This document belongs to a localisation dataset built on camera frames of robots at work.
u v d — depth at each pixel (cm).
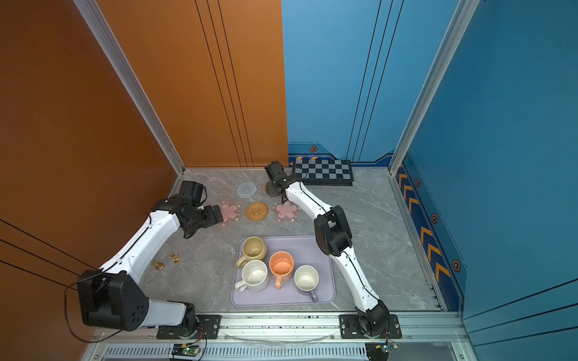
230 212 103
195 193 67
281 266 85
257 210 102
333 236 62
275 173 81
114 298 40
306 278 82
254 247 91
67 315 44
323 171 116
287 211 103
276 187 76
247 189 112
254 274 84
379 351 70
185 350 70
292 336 73
